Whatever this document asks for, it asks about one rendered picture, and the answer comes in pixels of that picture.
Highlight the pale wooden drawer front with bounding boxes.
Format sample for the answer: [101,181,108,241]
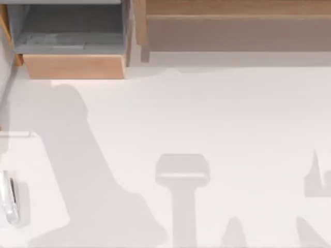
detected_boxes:
[22,53,127,80]

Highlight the wooden open shelf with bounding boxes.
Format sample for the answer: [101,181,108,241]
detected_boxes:
[133,0,331,64]

